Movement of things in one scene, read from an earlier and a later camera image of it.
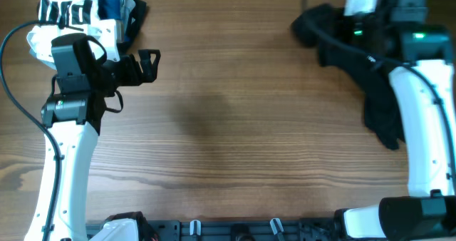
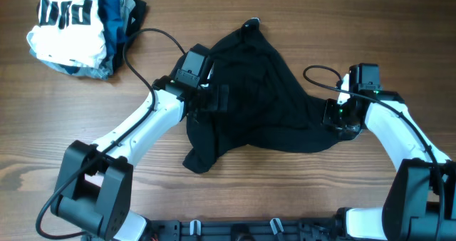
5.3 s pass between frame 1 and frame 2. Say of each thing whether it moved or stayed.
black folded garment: stayed
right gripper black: moved
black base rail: stayed
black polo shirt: moved
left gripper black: moved
